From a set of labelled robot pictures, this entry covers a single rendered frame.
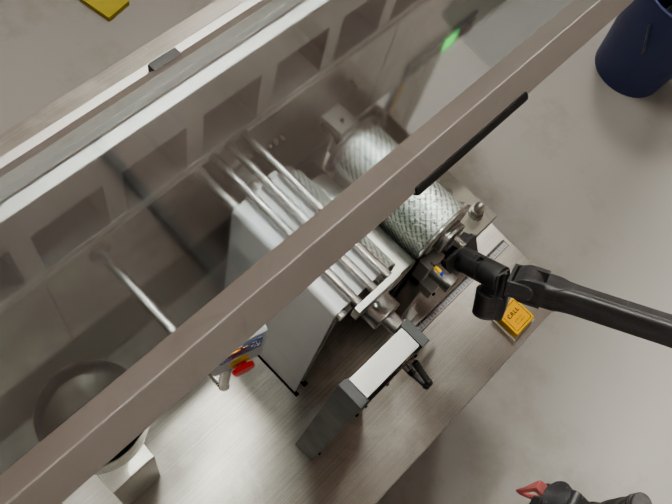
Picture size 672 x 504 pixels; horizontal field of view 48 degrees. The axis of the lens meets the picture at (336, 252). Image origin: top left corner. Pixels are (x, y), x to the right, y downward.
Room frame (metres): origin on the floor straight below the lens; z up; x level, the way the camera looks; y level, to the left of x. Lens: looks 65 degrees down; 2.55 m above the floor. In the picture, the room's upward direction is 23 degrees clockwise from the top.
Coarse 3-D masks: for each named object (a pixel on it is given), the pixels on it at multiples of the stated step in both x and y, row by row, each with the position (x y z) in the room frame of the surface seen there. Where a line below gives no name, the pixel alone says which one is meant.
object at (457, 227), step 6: (456, 222) 0.76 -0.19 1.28; (450, 228) 0.74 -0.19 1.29; (456, 228) 0.75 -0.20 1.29; (462, 228) 0.76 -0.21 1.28; (444, 234) 0.73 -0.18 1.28; (450, 234) 0.73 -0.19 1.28; (456, 234) 0.74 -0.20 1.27; (438, 240) 0.72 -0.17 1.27; (444, 240) 0.72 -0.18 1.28; (450, 240) 0.73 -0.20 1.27; (432, 246) 0.71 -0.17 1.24; (438, 246) 0.71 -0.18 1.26; (444, 246) 0.71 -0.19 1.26; (438, 252) 0.71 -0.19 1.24
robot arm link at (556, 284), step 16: (528, 272) 0.77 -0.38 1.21; (544, 272) 0.78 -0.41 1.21; (544, 288) 0.73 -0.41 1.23; (560, 288) 0.74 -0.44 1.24; (576, 288) 0.76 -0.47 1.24; (528, 304) 0.71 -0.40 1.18; (544, 304) 0.71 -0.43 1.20; (560, 304) 0.72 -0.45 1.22; (576, 304) 0.73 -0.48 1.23; (592, 304) 0.73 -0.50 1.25; (608, 304) 0.74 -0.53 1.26; (624, 304) 0.75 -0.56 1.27; (640, 304) 0.77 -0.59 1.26; (592, 320) 0.71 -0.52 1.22; (608, 320) 0.72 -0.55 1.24; (624, 320) 0.72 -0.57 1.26; (640, 320) 0.73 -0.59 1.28; (656, 320) 0.73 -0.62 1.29; (640, 336) 0.71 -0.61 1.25; (656, 336) 0.71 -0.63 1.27
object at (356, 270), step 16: (352, 256) 0.53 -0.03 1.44; (368, 256) 0.53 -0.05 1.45; (336, 272) 0.49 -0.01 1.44; (352, 272) 0.50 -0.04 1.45; (368, 272) 0.52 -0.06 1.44; (384, 272) 0.52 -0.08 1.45; (336, 288) 0.47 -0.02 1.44; (352, 288) 0.48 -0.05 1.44; (368, 288) 0.48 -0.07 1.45; (384, 288) 0.49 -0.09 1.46; (368, 304) 0.46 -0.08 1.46
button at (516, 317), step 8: (512, 304) 0.83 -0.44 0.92; (520, 304) 0.84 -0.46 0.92; (512, 312) 0.81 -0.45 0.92; (520, 312) 0.82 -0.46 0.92; (528, 312) 0.82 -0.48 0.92; (504, 320) 0.78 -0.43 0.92; (512, 320) 0.79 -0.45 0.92; (520, 320) 0.80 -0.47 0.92; (528, 320) 0.80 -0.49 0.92; (504, 328) 0.77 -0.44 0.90; (512, 328) 0.77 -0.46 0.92; (520, 328) 0.78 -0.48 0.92
